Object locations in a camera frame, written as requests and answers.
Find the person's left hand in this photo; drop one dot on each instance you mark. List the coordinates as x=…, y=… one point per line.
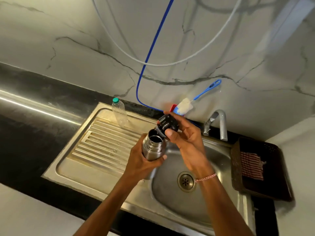
x=139, y=164

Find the person's right hand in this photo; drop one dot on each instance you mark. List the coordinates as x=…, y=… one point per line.
x=192, y=147

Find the steel flask bottle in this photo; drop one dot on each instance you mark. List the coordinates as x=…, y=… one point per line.
x=153, y=146

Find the black flask stopper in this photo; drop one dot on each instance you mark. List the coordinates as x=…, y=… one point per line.
x=167, y=124

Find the blue white bottle brush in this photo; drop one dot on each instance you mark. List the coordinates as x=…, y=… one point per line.
x=184, y=106

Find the clear plastic water bottle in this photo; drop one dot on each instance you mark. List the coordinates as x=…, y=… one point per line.
x=119, y=113

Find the red checkered cloth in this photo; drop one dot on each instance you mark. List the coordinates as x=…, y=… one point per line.
x=252, y=165

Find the teal bottle cap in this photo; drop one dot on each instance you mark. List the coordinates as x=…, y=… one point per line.
x=115, y=100

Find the person's left forearm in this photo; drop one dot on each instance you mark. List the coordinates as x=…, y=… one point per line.
x=105, y=208

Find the metal sink drain strainer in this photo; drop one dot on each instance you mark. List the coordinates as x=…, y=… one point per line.
x=186, y=181

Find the chrome sink faucet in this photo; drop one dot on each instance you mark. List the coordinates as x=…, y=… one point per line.
x=222, y=125

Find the red plastic brush holder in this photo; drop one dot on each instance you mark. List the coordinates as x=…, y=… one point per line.
x=173, y=107

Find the stainless steel sink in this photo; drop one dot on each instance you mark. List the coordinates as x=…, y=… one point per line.
x=86, y=164

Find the dark woven tray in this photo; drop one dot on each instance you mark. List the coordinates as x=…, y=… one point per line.
x=275, y=186

